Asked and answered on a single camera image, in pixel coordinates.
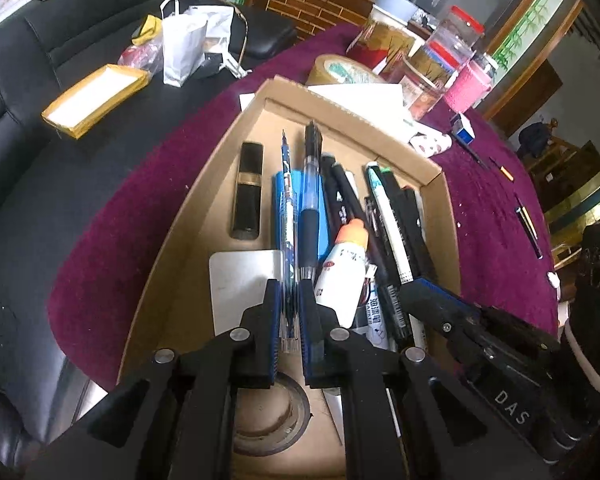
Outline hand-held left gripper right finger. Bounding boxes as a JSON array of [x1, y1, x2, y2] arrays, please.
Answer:
[[298, 280, 551, 480]]

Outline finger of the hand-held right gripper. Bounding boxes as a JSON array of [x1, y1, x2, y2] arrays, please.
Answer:
[[399, 276, 564, 367]]

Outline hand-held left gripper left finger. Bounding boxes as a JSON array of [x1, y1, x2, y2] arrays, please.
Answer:
[[27, 280, 283, 480]]

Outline black capped gel pen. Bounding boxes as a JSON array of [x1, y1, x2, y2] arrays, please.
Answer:
[[377, 283, 415, 350]]

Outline white glue bottle orange cap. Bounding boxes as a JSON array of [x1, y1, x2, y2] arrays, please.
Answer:
[[313, 219, 370, 329]]

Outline black marker green ends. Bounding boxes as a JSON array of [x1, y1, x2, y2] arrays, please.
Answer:
[[377, 160, 439, 284]]

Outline matte black pen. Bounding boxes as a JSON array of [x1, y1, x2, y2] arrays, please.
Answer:
[[332, 162, 388, 286]]

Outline white pen teal tip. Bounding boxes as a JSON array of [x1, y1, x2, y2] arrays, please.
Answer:
[[367, 165, 414, 287]]

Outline black pen clear barrel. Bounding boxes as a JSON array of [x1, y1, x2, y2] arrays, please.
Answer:
[[300, 120, 325, 281]]

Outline shallow cardboard box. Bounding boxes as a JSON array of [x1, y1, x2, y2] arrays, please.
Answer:
[[116, 75, 462, 478]]

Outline blue patterned pen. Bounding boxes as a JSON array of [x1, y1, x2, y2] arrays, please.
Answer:
[[278, 130, 301, 354]]

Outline black lipstick gold band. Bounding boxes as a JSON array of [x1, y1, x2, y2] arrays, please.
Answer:
[[229, 142, 265, 240]]

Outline black marker pink end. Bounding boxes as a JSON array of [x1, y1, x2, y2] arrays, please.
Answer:
[[320, 155, 362, 232]]

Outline white flat card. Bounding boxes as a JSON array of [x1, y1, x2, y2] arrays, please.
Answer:
[[208, 249, 286, 334]]

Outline black tape roll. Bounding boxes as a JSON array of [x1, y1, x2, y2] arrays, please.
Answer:
[[232, 374, 312, 457]]

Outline cream black ballpoint pen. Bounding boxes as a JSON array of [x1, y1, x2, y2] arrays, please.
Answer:
[[513, 192, 545, 261]]

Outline thin black pen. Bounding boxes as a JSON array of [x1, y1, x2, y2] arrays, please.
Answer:
[[452, 130, 489, 167]]

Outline strawberry printed tube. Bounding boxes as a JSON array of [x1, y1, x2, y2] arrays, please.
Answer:
[[410, 127, 452, 156]]

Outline small blue white box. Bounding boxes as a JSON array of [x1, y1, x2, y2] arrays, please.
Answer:
[[449, 112, 476, 142]]

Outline purple velvet tablecloth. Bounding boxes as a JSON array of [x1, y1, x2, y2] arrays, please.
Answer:
[[46, 22, 562, 387]]

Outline white paper sheet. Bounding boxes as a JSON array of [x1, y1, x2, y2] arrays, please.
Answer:
[[239, 82, 417, 144]]

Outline clear jar orange label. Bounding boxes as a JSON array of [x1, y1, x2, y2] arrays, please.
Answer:
[[390, 52, 457, 122]]

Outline jar in pink knitted sleeve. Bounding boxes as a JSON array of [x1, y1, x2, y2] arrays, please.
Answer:
[[442, 55, 499, 114]]

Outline brown packing tape roll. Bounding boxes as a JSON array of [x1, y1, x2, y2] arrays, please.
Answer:
[[307, 52, 387, 87]]

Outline black leather sofa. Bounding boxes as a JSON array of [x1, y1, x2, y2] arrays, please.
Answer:
[[0, 0, 301, 480]]

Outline clear jar red lid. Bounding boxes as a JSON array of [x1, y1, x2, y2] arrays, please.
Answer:
[[422, 5, 486, 79]]

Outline red printed container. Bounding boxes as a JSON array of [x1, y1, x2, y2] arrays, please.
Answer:
[[347, 7, 417, 69]]

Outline yellow padded envelope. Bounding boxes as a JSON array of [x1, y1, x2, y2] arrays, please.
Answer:
[[40, 63, 151, 140]]

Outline white paper bag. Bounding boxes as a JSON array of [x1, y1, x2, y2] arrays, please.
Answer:
[[159, 0, 209, 87]]

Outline red item in clear bag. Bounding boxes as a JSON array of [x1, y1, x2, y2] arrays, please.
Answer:
[[117, 42, 164, 74]]

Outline white plastic bag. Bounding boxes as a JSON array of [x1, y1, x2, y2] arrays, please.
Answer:
[[187, 5, 242, 79]]

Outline yellow plastic bag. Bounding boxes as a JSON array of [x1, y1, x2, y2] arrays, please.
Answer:
[[131, 14, 164, 46]]

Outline wooden cabinet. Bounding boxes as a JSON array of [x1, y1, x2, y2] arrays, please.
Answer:
[[214, 0, 382, 44]]

